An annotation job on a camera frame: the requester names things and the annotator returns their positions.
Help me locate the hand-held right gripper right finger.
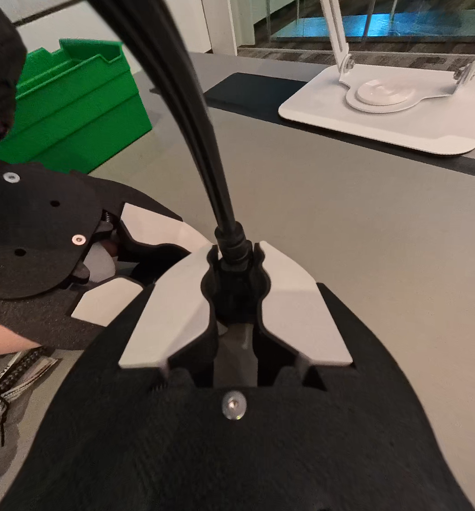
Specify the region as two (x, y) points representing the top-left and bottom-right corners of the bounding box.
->
(253, 240), (354, 374)

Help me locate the green plastic bin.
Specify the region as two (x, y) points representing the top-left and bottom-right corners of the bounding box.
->
(0, 38), (153, 174)

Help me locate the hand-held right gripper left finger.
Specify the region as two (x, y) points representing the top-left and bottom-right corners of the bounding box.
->
(118, 244), (222, 374)

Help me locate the black power plug cord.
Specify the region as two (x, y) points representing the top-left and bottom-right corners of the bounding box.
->
(87, 0), (264, 325)

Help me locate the person's left hand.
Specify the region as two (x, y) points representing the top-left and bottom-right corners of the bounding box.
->
(0, 321), (43, 357)

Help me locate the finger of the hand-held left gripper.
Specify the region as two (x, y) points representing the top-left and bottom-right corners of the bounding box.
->
(119, 201), (215, 260)
(70, 276), (155, 329)

